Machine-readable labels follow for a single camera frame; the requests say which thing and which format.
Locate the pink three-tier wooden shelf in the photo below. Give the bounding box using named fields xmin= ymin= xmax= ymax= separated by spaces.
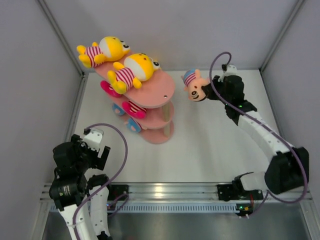
xmin=95 ymin=54 xmax=175 ymax=144

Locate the yellow plush striped shirt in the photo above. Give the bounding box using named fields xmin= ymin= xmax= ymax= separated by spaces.
xmin=107 ymin=53 xmax=161 ymax=95

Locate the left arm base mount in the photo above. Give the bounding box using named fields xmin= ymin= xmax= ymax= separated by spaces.
xmin=107 ymin=184 xmax=129 ymax=201

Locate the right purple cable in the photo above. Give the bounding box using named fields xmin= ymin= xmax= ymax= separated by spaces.
xmin=208 ymin=51 xmax=309 ymax=220

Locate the peach-faced boy plush doll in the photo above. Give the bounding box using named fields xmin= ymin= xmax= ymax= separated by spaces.
xmin=124 ymin=117 xmax=147 ymax=133

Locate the aluminium front rail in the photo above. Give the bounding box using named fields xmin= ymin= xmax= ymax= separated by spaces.
xmin=39 ymin=181 xmax=313 ymax=201

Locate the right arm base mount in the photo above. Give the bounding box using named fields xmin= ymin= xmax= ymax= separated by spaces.
xmin=216 ymin=184 xmax=264 ymax=202

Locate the white pink-eared plush toy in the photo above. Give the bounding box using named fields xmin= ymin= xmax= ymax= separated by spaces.
xmin=121 ymin=100 xmax=147 ymax=119

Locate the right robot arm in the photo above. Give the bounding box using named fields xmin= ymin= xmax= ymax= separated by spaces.
xmin=207 ymin=75 xmax=309 ymax=199

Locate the purple cable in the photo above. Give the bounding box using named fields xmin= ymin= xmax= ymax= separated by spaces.
xmin=208 ymin=51 xmax=309 ymax=220
xmin=72 ymin=123 xmax=129 ymax=240

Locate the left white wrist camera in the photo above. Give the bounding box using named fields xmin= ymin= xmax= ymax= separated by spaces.
xmin=82 ymin=128 xmax=104 ymax=152

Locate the large yellow plush on shelf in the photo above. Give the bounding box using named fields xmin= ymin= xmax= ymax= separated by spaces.
xmin=76 ymin=36 xmax=131 ymax=69

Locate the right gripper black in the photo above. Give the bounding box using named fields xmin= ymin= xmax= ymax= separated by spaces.
xmin=202 ymin=76 xmax=231 ymax=106

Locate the blue plush under shelf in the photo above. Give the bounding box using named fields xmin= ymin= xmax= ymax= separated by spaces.
xmin=111 ymin=103 xmax=125 ymax=116

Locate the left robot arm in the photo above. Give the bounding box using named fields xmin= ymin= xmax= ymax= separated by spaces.
xmin=49 ymin=128 xmax=113 ymax=240

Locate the slotted grey cable duct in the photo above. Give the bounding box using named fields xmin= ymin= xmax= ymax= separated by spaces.
xmin=107 ymin=201 xmax=242 ymax=214

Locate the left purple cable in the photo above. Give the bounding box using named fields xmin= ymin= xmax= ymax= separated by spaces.
xmin=72 ymin=123 xmax=129 ymax=240

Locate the pink plush striped shirt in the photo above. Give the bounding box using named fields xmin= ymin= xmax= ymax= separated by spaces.
xmin=100 ymin=80 xmax=122 ymax=98

